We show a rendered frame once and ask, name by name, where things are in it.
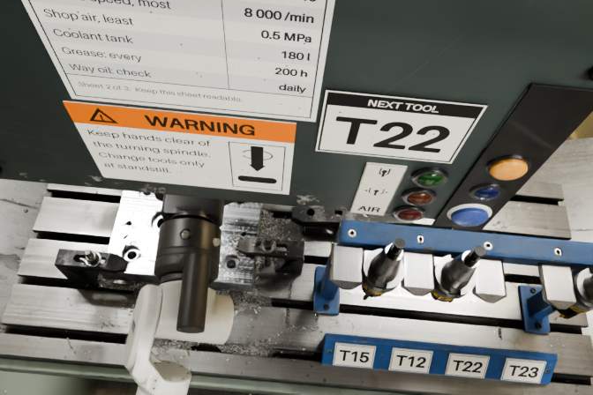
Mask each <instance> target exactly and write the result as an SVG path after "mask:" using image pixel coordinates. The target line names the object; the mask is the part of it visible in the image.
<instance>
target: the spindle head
mask: <svg viewBox="0 0 593 395"><path fill-rule="evenodd" d="M531 83H536V84H546V85H555V86H571V87H581V88H590V89H593V0H335V2H334V12H333V18H332V24H331V29H330V34H329V41H328V46H327V56H326V62H325V68H324V73H323V79H322V85H321V90H320V96H319V106H318V112H317V117H316V122H308V121H298V120H289V119H280V118H271V117H262V116H244V115H234V114H225V113H215V112H206V111H198V110H188V109H179V108H161V107H152V106H142V105H133V104H123V103H115V102H105V101H88V100H78V99H72V98H71V96H70V94H69V92H68V90H67V88H66V86H65V84H64V82H63V80H62V79H61V77H60V75H59V73H58V71H57V69H56V66H55V65H54V63H53V61H52V59H51V57H50V55H49V52H48V51H47V49H46V47H45V46H44V44H43V42H42V40H41V37H40V35H39V34H38V32H37V30H36V28H35V26H34V23H33V21H32V20H31V18H30V16H29V14H28V12H27V10H26V8H25V6H24V5H23V3H22V1H21V0H0V179H6V180H16V181H26V182H36V183H54V184H63V185H72V186H82V187H92V188H101V189H111V190H128V191H138V192H148V193H158V194H167V195H177V196H187V197H196V198H214V199H223V200H233V201H243V202H252V203H261V204H271V205H289V206H299V207H309V208H318V209H327V210H337V211H346V212H349V211H350V208H351V206H352V204H353V201H354V198H355V195H356V193H357V188H358V186H359V183H360V181H361V178H362V175H363V172H364V168H365V166H366V163H367V162H373V163H382V164H392V165H401V166H407V169H406V171H405V173H404V175H403V177H402V180H401V182H400V184H399V186H398V188H397V190H396V192H395V194H394V196H393V198H392V200H391V202H390V204H389V206H388V208H387V210H386V212H385V214H384V215H394V210H395V209H396V208H397V207H399V206H402V205H408V204H407V203H405V202H404V201H403V200H402V194H403V192H404V191H406V190H408V189H412V188H417V187H420V186H417V185H415V184H414V183H413V182H412V175H413V174H414V173H415V172H416V171H417V170H419V169H421V168H441V169H444V170H445V171H447V172H448V175H449V179H448V181H447V182H446V183H445V184H443V185H441V186H439V187H435V188H428V189H431V190H433V191H435V192H436V195H437V198H436V200H435V201H433V202H432V203H430V204H428V205H419V206H421V207H422V208H424V209H425V216H424V217H423V219H432V220H435V219H436V218H437V217H438V215H439V213H440V212H441V211H442V209H443V208H444V206H445V205H446V203H447V202H448V200H449V199H450V197H452V196H453V194H454V192H455V191H456V189H457V188H458V187H459V185H460V184H461V182H462V181H463V179H464V178H465V176H466V175H467V173H468V172H469V171H470V170H471V168H472V167H473V166H474V164H475V163H476V161H477V159H478V158H479V157H480V155H481V154H482V152H483V151H484V149H485V148H486V147H487V145H488V144H489V142H490V141H491V139H492V138H493V136H494V135H495V133H496V132H497V130H498V129H499V127H500V126H501V124H502V123H503V122H504V121H505V120H506V118H507V116H508V115H509V114H510V112H511V111H512V109H513V108H514V106H515V105H516V103H517V102H518V100H519V99H520V98H521V97H522V95H523V94H524V92H525V91H526V90H527V88H529V86H530V84H531ZM326 88H330V89H339V90H349V91H358V92H367V93H384V94H393V95H402V96H412V97H421V98H430V99H440V100H449V101H466V102H475V103H484V104H487V108H486V109H485V111H484V112H483V114H482V115H481V117H480V118H479V120H478V122H477V124H476V125H475V127H474V129H473V130H472V132H471V133H470V134H469V136H468V138H467V139H466V141H465V143H464V144H463V146H462V148H461V149H460V151H459V152H458V153H457V155H456V156H455V158H454V160H453V162H452V163H451V164H450V163H440V162H431V161H421V160H404V159H395V158H385V157H376V156H366V155H357V154H347V153H330V152H321V151H315V149H316V144H317V138H318V134H319V124H320V118H321V113H322V108H323V103H324V98H325V92H326ZM63 101H76V102H85V103H94V104H104V105H113V106H123V107H132V108H150V109H159V110H168V111H177V112H187V113H196V114H205V115H215V116H233V117H242V118H251V119H260V120H269V121H279V122H288V123H296V135H295V144H294V152H293V161H292V169H291V177H290V186H289V194H288V195H285V194H276V193H266V192H257V191H248V190H229V189H220V188H210V187H200V186H191V185H182V184H172V183H154V182H145V181H135V180H125V179H116V178H107V177H103V175H102V174H101V171H100V169H99V168H98V166H97V165H96V163H95V161H94V158H93V156H92V154H91V153H90V152H89V150H88V148H87V146H86V144H85V142H84V140H83V138H82V137H81V135H80V133H79V131H78V129H77V127H76V125H75V123H74V122H73V121H72V119H71V116H70V114H69V112H68V111H67V109H66V107H65V105H64V103H63Z"/></svg>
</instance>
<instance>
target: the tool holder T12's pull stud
mask: <svg viewBox="0 0 593 395"><path fill-rule="evenodd" d="M484 254H485V249H484V247H482V246H480V245H477V246H476V247H475V248H474V250H472V251H470V252H469V253H468V254H467V255H466V257H465V260H466V262H467V263H468V264H469V265H475V264H476V263H477V262H478V261H479V260H480V257H482V256H483V255H484Z"/></svg>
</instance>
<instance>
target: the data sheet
mask: <svg viewBox="0 0 593 395"><path fill-rule="evenodd" d="M21 1H22V3H23V5H24V6H25V8H26V10H27V12H28V14H29V16H30V18H31V20H32V21H33V23H34V26H35V28H36V30H37V32H38V34H39V35H40V37H41V40H42V42H43V44H44V46H45V47H46V49H47V51H48V52H49V55H50V57H51V59H52V61H53V63H54V65H55V66H56V69H57V71H58V73H59V75H60V77H61V79H62V80H63V82H64V84H65V86H66V88H67V90H68V92H69V94H70V96H71V98H72V99H78V100H88V101H105V102H115V103H123V104H133V105H142V106H152V107H161V108H179V109H188V110H198V111H206V112H215V113H225V114H234V115H244V116H262V117H271V118H280V119H289V120H298V121H308V122H316V117H317V112H318V106H319V96H320V90H321V85H322V79H323V73H324V68H325V62H326V56H327V46H328V41H329V34H330V29H331V24H332V18H333V12H334V2H335V0H21Z"/></svg>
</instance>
